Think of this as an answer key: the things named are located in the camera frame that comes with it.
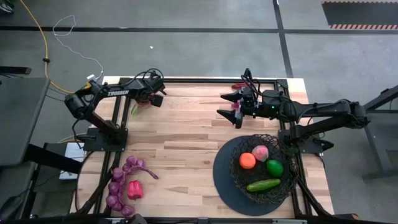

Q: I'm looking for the black aluminium table frame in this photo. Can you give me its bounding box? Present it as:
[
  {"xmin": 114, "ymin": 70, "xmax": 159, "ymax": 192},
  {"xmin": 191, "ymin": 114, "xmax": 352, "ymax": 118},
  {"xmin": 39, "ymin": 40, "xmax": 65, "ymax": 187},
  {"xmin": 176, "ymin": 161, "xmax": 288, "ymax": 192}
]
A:
[{"xmin": 70, "ymin": 76, "xmax": 335, "ymax": 220}]

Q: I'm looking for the black side table frame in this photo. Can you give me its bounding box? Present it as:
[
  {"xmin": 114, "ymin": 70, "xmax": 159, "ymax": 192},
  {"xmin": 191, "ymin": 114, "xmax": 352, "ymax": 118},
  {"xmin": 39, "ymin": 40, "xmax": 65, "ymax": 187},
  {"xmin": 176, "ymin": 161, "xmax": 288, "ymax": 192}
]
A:
[{"xmin": 343, "ymin": 85, "xmax": 398, "ymax": 180}]

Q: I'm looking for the green cucumber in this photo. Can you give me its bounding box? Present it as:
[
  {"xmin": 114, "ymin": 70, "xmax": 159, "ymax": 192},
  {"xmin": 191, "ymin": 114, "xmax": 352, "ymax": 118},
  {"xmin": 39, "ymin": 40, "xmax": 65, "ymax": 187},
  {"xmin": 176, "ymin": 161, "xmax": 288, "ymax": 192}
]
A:
[{"xmin": 246, "ymin": 178, "xmax": 282, "ymax": 193}]

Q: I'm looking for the pink peach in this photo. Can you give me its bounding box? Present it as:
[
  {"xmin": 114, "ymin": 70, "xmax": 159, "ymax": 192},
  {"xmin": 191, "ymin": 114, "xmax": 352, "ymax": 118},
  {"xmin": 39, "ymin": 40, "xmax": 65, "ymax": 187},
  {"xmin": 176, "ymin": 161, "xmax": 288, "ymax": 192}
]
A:
[{"xmin": 251, "ymin": 144, "xmax": 270, "ymax": 163}]

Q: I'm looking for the black wire basket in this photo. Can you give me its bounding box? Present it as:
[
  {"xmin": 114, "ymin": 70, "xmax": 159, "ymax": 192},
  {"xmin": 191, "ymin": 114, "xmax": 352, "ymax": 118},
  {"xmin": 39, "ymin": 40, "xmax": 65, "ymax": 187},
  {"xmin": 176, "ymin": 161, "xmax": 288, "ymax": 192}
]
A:
[{"xmin": 229, "ymin": 133, "xmax": 299, "ymax": 205}]

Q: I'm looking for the large purple grape bunch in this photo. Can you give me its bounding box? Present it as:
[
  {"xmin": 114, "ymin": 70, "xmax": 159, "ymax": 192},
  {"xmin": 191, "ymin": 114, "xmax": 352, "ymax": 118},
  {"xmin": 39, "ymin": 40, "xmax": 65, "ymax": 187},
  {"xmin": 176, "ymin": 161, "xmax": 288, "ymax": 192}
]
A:
[{"xmin": 105, "ymin": 155, "xmax": 160, "ymax": 218}]

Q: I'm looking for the black mat with striped edge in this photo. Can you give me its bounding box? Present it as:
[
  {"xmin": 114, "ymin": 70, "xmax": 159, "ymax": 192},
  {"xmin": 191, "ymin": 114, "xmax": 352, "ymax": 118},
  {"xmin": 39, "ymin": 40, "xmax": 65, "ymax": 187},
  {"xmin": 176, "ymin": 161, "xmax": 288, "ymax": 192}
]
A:
[{"xmin": 321, "ymin": 0, "xmax": 398, "ymax": 30}]

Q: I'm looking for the grey desk top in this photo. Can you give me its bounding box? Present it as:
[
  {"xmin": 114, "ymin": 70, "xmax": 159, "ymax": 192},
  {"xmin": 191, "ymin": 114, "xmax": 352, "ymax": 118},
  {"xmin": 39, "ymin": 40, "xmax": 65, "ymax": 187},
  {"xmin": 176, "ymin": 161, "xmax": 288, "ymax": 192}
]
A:
[{"xmin": 0, "ymin": 77, "xmax": 51, "ymax": 167}]

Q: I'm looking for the green lime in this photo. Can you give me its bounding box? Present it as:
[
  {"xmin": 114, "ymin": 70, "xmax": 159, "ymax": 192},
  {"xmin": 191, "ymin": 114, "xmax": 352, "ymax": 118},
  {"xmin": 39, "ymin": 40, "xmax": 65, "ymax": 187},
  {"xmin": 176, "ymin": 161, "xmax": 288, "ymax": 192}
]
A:
[{"xmin": 266, "ymin": 159, "xmax": 285, "ymax": 179}]

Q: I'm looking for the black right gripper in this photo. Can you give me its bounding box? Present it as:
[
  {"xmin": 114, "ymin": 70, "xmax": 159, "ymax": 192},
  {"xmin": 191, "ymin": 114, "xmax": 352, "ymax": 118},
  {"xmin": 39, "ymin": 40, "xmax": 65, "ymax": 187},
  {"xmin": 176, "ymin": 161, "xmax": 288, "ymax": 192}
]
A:
[{"xmin": 216, "ymin": 88, "xmax": 283, "ymax": 129}]

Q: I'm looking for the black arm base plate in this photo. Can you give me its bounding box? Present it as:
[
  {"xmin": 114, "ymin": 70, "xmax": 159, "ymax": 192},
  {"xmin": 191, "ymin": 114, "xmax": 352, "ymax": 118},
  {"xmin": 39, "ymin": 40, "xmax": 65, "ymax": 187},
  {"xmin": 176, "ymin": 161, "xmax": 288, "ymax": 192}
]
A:
[
  {"xmin": 83, "ymin": 127, "xmax": 129, "ymax": 153},
  {"xmin": 277, "ymin": 129, "xmax": 335, "ymax": 154}
]

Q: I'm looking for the yellow floor cable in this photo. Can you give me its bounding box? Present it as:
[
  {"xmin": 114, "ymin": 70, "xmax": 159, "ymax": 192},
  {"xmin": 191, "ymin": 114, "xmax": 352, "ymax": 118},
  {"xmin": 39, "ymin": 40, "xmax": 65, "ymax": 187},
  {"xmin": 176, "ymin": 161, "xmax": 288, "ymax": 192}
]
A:
[{"xmin": 19, "ymin": 0, "xmax": 76, "ymax": 95}]

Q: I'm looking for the red bell pepper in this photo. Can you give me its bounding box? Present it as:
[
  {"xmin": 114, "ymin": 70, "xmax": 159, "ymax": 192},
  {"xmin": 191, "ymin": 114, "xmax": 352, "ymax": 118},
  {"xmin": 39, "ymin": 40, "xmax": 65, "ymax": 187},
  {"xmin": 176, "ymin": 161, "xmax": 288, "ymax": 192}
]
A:
[{"xmin": 127, "ymin": 180, "xmax": 144, "ymax": 201}]

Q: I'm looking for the orange fruit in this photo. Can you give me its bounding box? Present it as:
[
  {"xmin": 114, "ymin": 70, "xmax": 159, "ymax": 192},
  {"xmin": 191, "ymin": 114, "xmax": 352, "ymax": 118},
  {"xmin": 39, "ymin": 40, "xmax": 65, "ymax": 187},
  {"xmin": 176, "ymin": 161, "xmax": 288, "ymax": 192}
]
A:
[{"xmin": 239, "ymin": 152, "xmax": 257, "ymax": 170}]

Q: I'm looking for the white box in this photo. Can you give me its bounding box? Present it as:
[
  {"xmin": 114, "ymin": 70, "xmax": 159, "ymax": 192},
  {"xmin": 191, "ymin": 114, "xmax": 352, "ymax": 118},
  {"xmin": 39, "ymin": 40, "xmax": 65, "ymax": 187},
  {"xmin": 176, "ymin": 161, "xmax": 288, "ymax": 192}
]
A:
[{"xmin": 58, "ymin": 142, "xmax": 87, "ymax": 181}]

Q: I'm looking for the thin white cable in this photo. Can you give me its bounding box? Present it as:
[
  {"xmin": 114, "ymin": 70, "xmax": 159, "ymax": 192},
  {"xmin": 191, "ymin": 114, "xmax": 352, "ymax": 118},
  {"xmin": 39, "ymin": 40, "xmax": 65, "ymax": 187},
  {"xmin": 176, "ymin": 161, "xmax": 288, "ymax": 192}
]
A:
[{"xmin": 52, "ymin": 14, "xmax": 104, "ymax": 80}]

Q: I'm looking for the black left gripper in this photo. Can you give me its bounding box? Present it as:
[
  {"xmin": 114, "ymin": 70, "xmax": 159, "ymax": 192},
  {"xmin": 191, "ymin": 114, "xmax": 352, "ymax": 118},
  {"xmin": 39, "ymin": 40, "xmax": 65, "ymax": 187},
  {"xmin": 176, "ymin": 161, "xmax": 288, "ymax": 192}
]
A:
[{"xmin": 136, "ymin": 76, "xmax": 168, "ymax": 108}]

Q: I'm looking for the person's shoe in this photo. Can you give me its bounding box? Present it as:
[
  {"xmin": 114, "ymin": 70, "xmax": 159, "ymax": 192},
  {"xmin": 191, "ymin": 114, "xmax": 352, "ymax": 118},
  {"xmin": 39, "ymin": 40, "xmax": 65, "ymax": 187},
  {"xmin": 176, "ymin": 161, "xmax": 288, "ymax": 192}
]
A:
[{"xmin": 0, "ymin": 0, "xmax": 15, "ymax": 14}]

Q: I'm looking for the flat black bar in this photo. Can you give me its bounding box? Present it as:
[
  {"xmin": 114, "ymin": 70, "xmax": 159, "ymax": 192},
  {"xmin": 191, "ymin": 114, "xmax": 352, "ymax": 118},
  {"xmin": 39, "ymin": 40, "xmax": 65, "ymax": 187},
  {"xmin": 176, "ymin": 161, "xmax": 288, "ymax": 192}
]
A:
[{"xmin": 0, "ymin": 65, "xmax": 32, "ymax": 75}]

